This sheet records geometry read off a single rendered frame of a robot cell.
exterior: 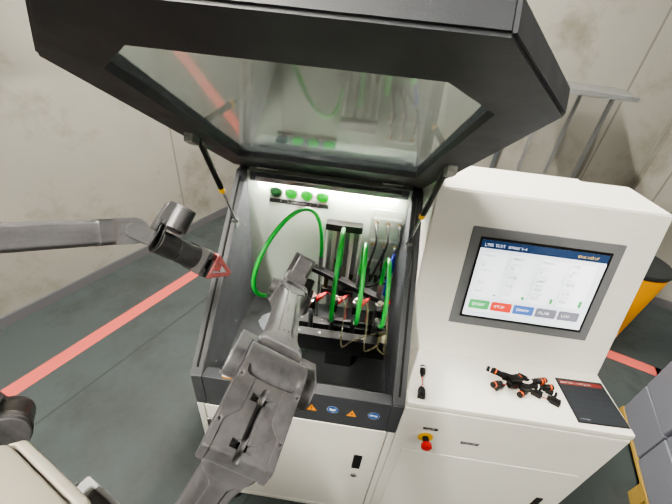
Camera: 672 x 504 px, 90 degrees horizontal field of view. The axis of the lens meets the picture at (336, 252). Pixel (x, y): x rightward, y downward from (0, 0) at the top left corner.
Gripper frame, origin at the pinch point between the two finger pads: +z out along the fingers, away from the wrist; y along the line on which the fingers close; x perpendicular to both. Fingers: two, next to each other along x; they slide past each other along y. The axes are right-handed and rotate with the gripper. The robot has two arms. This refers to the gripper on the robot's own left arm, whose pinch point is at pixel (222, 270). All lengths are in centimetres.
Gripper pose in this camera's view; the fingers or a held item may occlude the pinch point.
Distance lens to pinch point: 96.6
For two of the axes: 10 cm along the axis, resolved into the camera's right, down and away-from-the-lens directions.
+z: 5.2, 3.9, 7.6
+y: -7.4, -2.4, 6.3
